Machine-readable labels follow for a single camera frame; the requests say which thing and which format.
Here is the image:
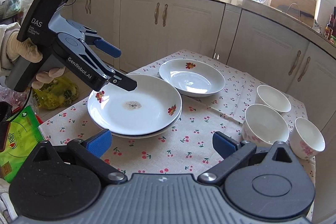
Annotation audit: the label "white plate with fruit print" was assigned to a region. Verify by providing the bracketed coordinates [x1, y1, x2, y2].
[87, 74, 183, 136]

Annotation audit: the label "white kitchen cabinets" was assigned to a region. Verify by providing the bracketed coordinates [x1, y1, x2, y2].
[64, 0, 335, 136]

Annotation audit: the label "left gloved hand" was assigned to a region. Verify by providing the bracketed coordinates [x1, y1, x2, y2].
[6, 29, 66, 90]

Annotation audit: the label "bottom white plate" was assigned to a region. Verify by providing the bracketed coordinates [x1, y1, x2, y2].
[93, 108, 183, 139]

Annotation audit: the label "white floral bowl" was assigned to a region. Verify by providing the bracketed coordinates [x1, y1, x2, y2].
[289, 118, 326, 160]
[242, 104, 289, 147]

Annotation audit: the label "yellow plastic bag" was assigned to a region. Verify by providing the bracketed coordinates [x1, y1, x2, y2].
[33, 76, 79, 110]

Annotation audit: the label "green snack package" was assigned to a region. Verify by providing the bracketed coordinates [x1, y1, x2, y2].
[0, 106, 44, 183]

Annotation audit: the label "white bowl far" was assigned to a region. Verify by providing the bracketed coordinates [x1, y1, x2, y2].
[255, 85, 291, 114]

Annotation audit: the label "white floral bowl right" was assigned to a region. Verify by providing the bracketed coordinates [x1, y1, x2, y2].
[289, 118, 326, 160]

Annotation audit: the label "white deep plate fruit print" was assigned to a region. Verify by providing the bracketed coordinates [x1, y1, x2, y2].
[159, 59, 226, 98]

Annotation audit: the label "white jacket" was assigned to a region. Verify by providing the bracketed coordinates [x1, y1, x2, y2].
[0, 178, 18, 223]

